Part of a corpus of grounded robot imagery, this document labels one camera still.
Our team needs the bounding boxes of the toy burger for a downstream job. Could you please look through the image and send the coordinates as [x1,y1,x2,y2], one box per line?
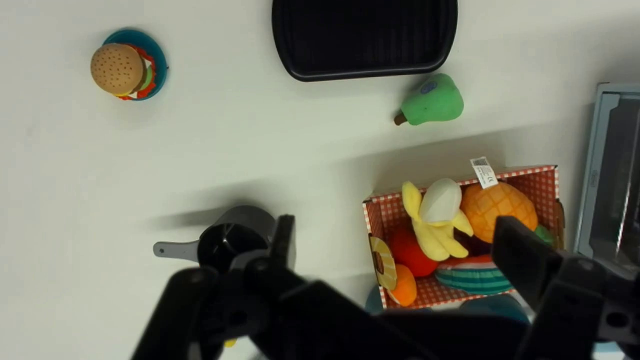
[87,40,159,102]

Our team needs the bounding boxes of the small orange fruit plush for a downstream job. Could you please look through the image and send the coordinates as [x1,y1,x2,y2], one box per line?
[388,264,419,309]

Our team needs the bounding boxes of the yellow banana plush toy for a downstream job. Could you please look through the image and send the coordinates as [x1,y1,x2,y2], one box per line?
[400,177,475,264]

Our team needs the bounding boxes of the green pear plush toy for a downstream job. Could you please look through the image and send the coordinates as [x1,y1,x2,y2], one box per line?
[391,73,465,129]

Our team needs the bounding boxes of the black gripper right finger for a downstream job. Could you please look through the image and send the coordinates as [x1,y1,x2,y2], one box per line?
[488,215,640,360]

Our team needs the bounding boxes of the blue toy toaster oven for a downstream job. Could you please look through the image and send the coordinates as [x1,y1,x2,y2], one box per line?
[573,80,640,269]

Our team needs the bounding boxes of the teal pan grey handle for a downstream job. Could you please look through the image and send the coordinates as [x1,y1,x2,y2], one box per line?
[152,205,277,274]

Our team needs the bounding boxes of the green watermelon slice plush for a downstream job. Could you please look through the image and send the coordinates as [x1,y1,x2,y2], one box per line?
[436,252,532,297]

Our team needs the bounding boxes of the black ribbed tray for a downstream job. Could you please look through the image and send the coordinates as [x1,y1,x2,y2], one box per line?
[269,0,459,84]

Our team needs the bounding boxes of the teal bowl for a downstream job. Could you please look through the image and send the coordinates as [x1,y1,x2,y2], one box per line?
[363,285,402,318]

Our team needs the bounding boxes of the teal toy plate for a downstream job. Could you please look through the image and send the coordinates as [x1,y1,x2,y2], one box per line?
[99,26,169,102]

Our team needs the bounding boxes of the red tomato plush toy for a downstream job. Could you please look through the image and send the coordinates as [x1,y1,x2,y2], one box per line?
[388,227,439,281]

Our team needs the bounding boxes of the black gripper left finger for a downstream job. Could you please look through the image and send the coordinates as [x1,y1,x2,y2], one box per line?
[128,212,316,360]

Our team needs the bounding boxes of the orange pineapple plush toy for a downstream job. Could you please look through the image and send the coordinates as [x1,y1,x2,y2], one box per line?
[459,157,556,250]

